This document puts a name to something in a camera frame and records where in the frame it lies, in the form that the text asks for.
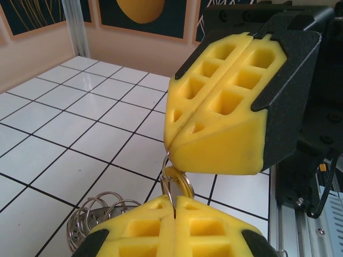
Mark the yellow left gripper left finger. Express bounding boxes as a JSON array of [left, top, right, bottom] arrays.
[[77, 194, 176, 257]]

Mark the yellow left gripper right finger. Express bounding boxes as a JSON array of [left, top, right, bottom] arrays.
[[175, 195, 278, 257]]

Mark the thick silver key ring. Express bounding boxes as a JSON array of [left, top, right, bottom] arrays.
[[160, 166, 195, 201]]

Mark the thin silver keyring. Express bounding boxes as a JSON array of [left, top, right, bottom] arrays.
[[160, 151, 174, 199]]

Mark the silver metal keyring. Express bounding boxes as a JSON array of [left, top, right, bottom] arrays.
[[107, 198, 141, 215], [79, 191, 121, 223], [66, 211, 90, 253]]

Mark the dark panel with white lines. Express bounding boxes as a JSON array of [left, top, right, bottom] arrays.
[[192, 0, 215, 45]]

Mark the dark panel with yellow circle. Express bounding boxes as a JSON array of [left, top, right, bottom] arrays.
[[98, 0, 189, 41]]

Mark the silver vented metal box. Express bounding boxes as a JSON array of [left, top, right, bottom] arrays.
[[308, 184, 343, 257]]

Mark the dark panel with yellow lines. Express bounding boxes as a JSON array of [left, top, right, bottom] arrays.
[[0, 0, 68, 41]]

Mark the perforated metal ring disc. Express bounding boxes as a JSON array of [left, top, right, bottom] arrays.
[[85, 205, 136, 241]]

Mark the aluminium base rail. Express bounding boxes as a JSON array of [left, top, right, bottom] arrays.
[[269, 163, 322, 257]]

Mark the black cable with yellow connector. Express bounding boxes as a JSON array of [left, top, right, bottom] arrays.
[[305, 152, 342, 219]]

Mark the aluminium frame post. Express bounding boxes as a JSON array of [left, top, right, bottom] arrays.
[[63, 0, 90, 58]]

